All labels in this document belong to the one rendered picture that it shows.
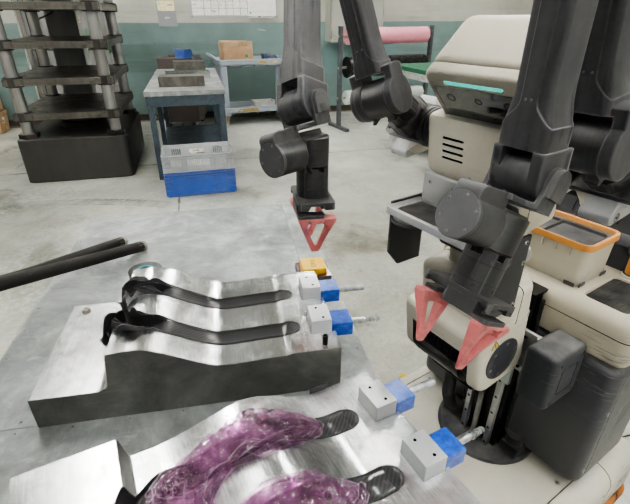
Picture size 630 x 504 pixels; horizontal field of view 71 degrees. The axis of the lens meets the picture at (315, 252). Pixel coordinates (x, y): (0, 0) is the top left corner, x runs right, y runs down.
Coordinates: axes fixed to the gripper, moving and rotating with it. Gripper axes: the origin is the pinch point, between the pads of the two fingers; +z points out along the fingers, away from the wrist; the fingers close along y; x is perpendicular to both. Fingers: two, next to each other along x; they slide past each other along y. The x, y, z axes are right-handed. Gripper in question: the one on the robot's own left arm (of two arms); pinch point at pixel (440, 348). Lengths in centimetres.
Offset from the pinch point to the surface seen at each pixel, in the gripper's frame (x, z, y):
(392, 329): 127, 48, -96
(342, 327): 4.6, 9.0, -21.2
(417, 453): -1.1, 13.2, 4.2
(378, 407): -0.3, 12.8, -4.5
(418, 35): 396, -213, -444
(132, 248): -11, 24, -87
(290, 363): -4.2, 16.3, -21.0
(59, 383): -33, 32, -39
